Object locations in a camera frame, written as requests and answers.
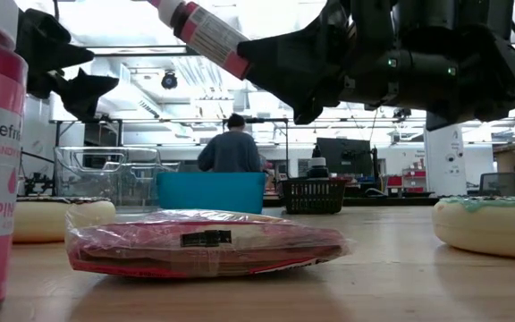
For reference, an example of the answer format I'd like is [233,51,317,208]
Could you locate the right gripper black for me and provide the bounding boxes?
[342,21,515,131]

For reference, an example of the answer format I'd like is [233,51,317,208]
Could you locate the red food colouring bottle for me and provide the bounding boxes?
[148,0,253,81]

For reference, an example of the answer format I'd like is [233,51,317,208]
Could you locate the black food colouring bottle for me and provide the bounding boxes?
[306,145,330,180]

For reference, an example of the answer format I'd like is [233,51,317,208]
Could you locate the chocolate frosted donut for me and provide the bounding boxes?
[12,196,118,244]

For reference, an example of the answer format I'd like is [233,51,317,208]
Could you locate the teal frosted donut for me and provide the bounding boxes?
[431,195,515,260]

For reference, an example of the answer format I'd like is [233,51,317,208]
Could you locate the red butter popcorn bag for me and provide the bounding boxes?
[63,208,353,279]

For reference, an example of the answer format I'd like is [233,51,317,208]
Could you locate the black mesh office chair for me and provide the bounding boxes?
[478,172,515,197]

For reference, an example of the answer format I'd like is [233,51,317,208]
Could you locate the white pillar with signs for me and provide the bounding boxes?
[423,120,468,197]

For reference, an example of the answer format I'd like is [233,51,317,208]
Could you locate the clear plastic bin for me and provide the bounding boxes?
[54,146,182,212]

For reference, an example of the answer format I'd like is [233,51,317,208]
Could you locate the red storage bins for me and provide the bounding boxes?
[386,168,428,194]

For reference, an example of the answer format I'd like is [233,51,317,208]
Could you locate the large black monitor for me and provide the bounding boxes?
[316,137,373,178]

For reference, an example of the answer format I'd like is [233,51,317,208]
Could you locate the person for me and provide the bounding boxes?
[197,113,263,174]

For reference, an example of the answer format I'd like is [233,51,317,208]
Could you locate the black perforated plastic basket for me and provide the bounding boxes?
[278,177,348,215]

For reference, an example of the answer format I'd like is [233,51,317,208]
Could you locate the blue plastic bin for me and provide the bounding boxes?
[156,172,267,215]

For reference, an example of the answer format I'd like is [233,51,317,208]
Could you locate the background black metal frame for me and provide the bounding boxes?
[54,116,291,180]

